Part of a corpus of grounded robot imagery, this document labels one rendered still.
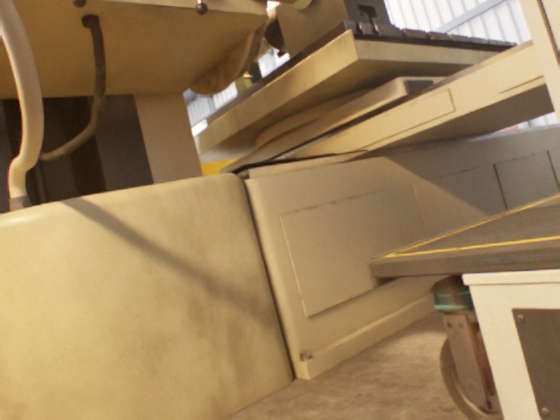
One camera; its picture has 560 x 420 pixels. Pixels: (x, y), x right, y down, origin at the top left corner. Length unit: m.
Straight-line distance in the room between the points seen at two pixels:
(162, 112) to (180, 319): 1.03
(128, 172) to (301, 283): 0.82
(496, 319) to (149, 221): 0.82
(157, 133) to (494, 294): 1.55
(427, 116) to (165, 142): 1.01
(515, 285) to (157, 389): 0.83
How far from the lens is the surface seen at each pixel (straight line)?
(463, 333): 0.81
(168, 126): 1.99
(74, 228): 1.15
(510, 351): 0.67
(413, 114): 1.60
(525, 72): 1.42
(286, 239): 1.38
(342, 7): 1.66
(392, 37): 1.77
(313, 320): 1.42
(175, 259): 1.20
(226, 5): 1.49
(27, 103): 0.92
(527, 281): 0.61
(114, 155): 1.87
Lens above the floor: 0.41
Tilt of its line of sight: 5 degrees up
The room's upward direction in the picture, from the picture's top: 15 degrees counter-clockwise
